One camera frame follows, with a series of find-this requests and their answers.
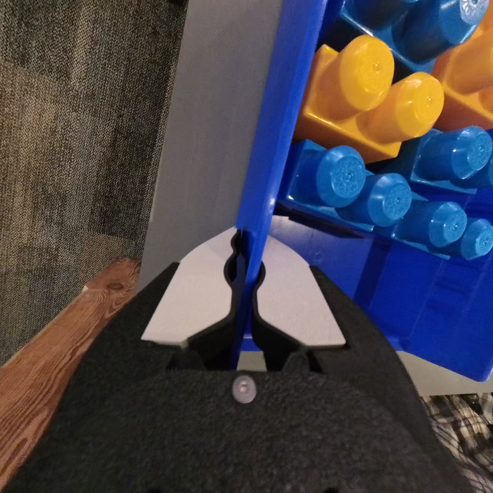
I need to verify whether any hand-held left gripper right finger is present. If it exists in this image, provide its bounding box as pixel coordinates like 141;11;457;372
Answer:
252;235;346;348

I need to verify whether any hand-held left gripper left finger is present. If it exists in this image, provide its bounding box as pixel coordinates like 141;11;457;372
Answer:
141;227;241;348

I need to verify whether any blue plastic bin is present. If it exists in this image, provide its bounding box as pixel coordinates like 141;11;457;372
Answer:
227;0;493;382

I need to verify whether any pile of yellow and blue blocks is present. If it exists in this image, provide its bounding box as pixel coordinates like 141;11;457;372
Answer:
285;0;493;260

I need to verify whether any person's plaid shirt torso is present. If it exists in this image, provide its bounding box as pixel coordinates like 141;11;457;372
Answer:
422;393;493;493

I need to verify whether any wooden post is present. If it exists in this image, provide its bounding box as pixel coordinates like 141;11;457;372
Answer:
0;258;141;482

